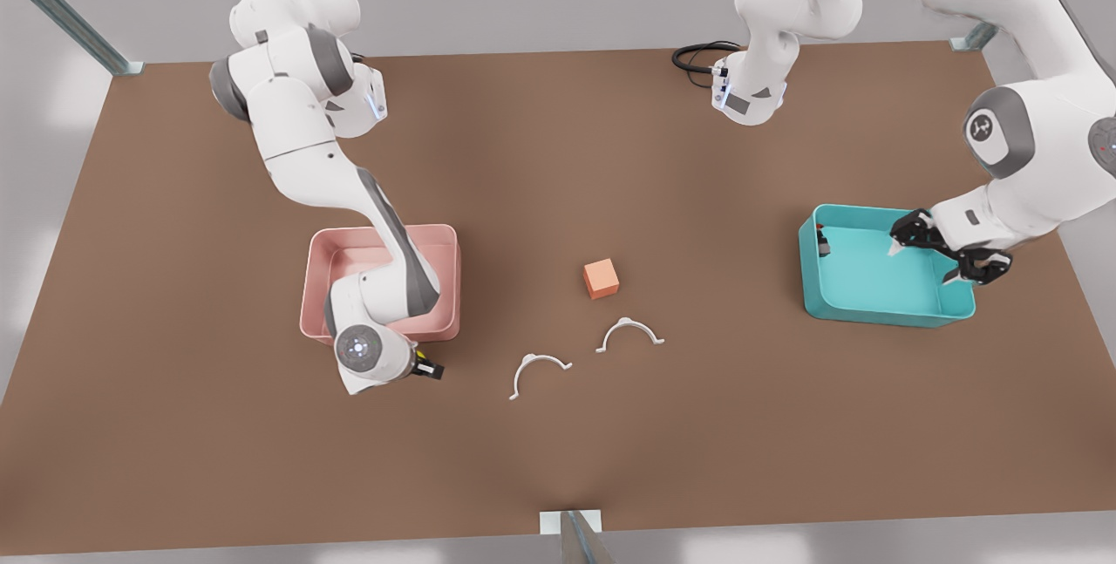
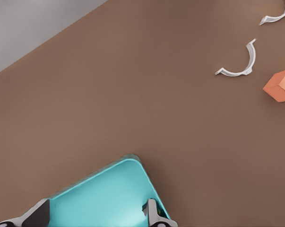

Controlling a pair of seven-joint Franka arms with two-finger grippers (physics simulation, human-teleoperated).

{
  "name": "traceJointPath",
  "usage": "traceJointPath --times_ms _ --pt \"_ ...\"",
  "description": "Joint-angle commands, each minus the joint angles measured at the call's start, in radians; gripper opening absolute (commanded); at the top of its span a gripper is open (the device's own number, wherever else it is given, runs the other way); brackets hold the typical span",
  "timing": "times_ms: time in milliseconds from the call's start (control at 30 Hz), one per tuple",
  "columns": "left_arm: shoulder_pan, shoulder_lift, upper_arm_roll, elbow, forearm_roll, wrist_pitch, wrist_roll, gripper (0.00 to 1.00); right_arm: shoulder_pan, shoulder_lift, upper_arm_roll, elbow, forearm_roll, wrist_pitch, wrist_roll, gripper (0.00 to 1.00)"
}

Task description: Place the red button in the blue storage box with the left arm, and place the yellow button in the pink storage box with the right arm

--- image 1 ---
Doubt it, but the blue storage box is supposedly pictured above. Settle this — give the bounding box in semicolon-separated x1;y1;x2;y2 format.
798;203;977;329

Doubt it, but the pink storage box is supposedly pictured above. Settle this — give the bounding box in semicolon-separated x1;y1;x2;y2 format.
299;224;461;345

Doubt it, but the white curved clip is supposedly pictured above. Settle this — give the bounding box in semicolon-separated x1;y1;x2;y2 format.
596;317;666;355
509;353;574;401

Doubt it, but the orange cube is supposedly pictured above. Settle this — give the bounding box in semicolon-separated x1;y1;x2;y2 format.
582;258;621;301

